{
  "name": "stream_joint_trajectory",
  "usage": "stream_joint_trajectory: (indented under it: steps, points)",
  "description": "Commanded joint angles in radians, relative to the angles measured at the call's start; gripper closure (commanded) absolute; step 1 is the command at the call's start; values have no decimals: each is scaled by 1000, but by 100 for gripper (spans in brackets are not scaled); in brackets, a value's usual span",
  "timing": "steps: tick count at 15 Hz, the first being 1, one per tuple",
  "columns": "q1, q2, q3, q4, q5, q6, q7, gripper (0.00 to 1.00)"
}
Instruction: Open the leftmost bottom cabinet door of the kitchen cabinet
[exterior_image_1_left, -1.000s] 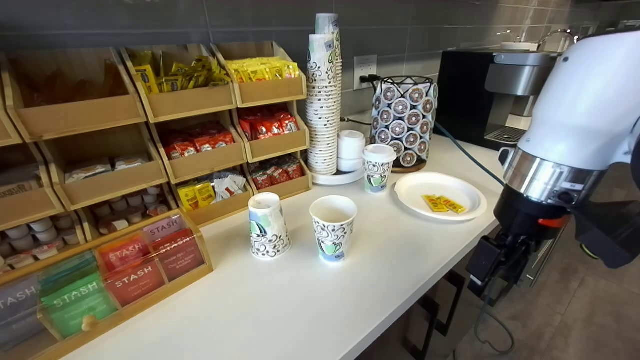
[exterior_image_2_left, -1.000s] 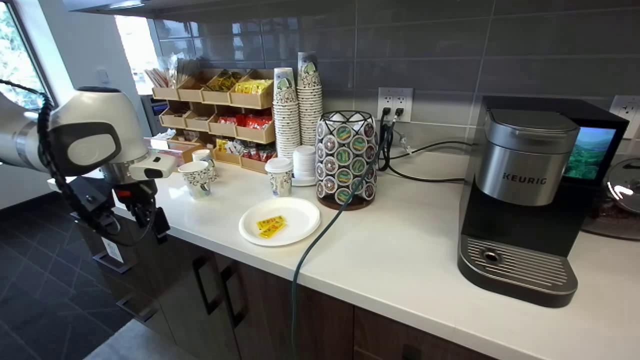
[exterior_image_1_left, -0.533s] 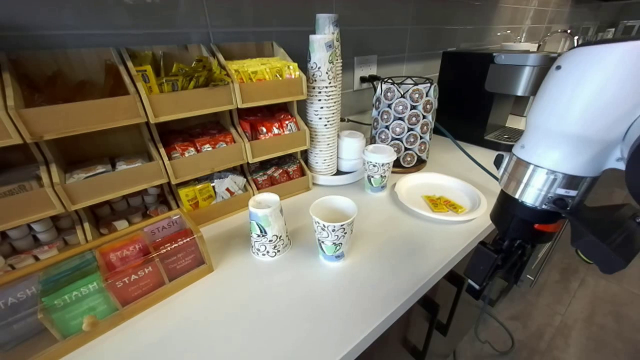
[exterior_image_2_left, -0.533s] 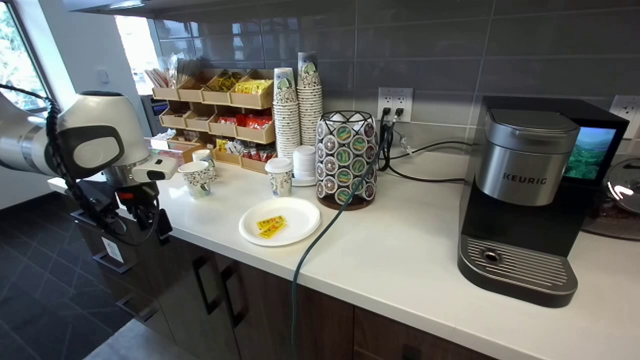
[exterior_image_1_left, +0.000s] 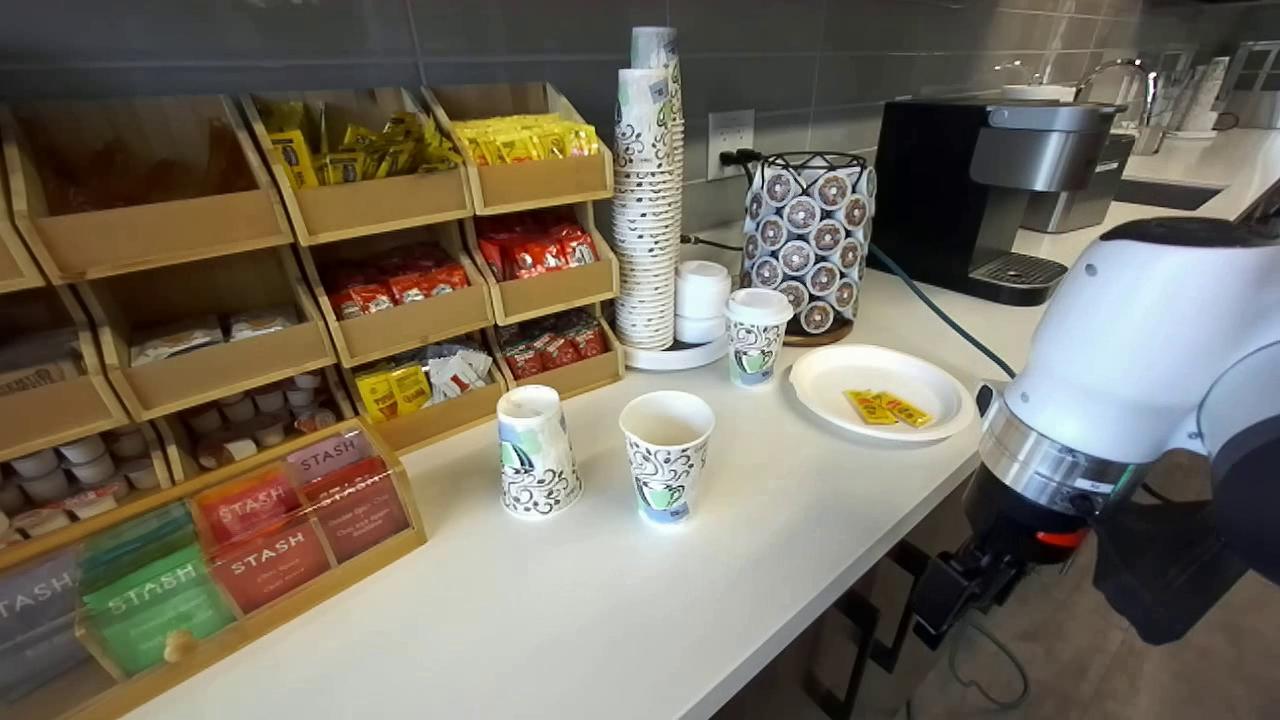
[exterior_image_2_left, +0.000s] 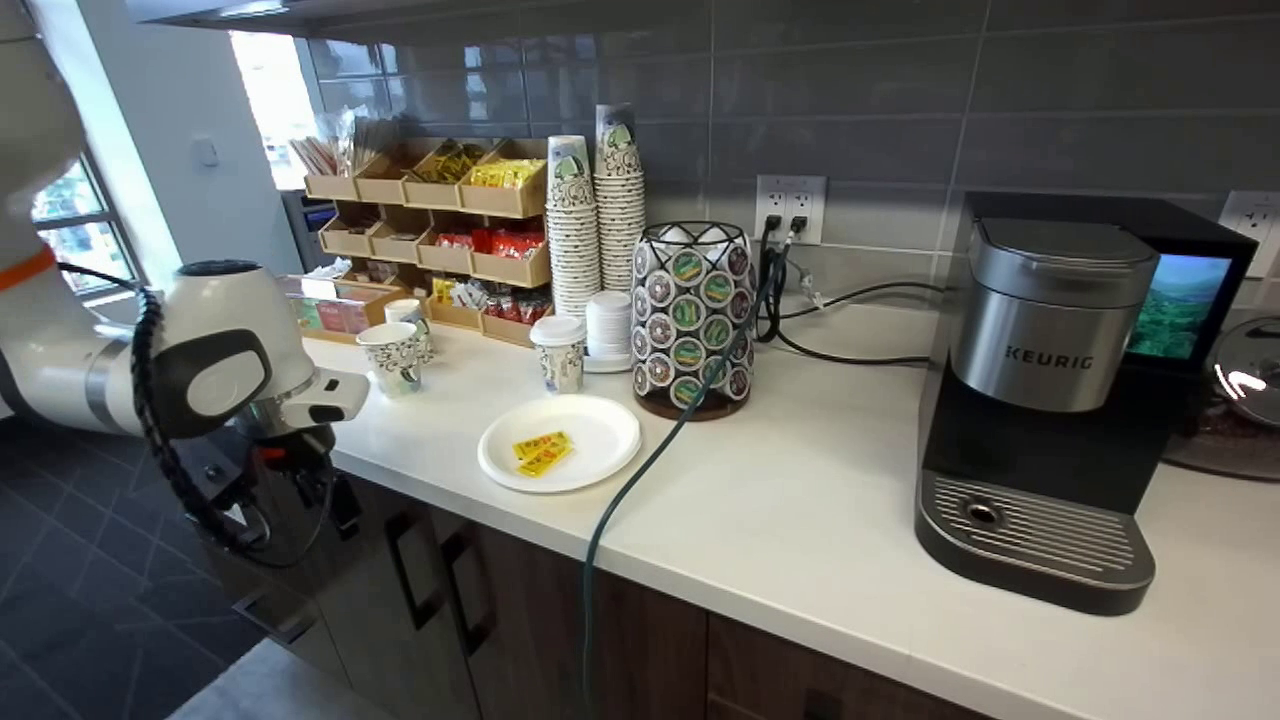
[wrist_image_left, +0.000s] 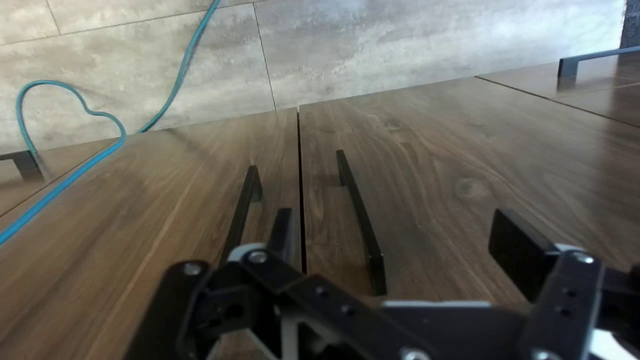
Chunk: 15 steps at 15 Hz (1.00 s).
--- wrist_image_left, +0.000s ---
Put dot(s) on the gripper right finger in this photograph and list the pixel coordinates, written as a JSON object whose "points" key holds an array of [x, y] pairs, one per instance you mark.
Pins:
{"points": [[565, 300]]}

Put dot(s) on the wooden cabinet door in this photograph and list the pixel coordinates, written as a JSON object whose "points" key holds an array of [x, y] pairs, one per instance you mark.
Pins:
{"points": [[62, 165], [125, 225], [600, 102], [450, 150]]}

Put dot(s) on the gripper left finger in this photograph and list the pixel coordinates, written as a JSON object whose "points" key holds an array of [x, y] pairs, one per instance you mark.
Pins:
{"points": [[280, 290]]}

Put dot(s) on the wooden kitchen cabinet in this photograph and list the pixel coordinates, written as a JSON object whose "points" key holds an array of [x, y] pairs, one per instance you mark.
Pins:
{"points": [[450, 150]]}

